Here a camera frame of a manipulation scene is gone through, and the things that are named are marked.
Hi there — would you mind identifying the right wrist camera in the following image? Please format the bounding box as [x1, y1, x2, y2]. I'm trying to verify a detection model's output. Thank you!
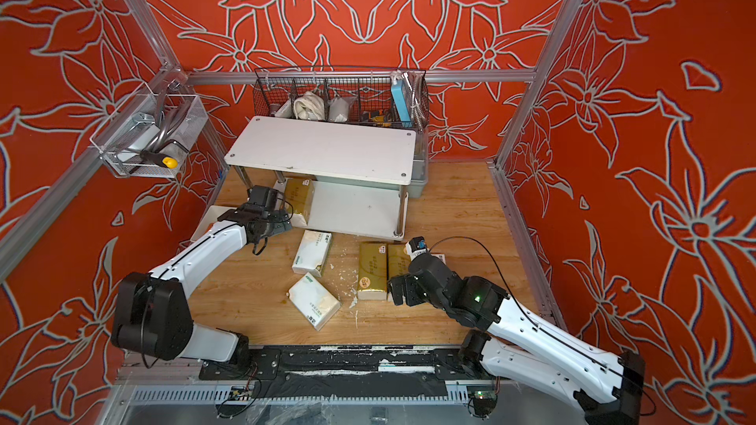
[405, 236, 428, 260]

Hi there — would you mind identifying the gold tissue pack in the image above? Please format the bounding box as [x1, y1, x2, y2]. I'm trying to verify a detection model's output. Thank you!
[387, 244, 411, 279]
[285, 177, 315, 228]
[356, 242, 388, 301]

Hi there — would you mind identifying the white cloth roll in basket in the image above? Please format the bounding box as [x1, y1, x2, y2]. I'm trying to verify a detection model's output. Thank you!
[293, 92, 326, 121]

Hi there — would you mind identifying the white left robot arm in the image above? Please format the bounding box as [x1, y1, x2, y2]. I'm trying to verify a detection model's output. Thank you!
[110, 186, 293, 372]

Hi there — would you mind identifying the white square tray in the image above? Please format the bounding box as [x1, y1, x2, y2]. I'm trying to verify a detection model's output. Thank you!
[190, 205, 232, 242]

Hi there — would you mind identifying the white two-tier shelf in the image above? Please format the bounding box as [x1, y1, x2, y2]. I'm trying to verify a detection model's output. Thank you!
[224, 116, 417, 240]

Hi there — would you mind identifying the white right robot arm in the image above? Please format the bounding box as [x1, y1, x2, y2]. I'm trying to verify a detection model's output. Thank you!
[388, 253, 646, 424]

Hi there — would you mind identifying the light blue box in basket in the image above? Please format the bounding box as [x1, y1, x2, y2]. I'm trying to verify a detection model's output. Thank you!
[390, 71, 413, 128]

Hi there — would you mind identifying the clear plastic wall bin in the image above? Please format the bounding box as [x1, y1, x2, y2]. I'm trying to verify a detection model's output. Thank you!
[90, 85, 208, 179]

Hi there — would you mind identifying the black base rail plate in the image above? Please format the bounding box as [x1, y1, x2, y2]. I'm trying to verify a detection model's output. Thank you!
[199, 344, 500, 403]

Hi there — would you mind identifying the black wire basket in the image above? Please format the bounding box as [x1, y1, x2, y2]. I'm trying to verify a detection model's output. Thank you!
[254, 67, 430, 132]

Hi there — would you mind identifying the white tissue pack front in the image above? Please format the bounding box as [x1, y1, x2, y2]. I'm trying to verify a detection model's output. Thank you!
[287, 273, 342, 331]

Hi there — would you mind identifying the yellow handled tool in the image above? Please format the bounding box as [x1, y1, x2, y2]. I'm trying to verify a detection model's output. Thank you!
[140, 151, 178, 169]

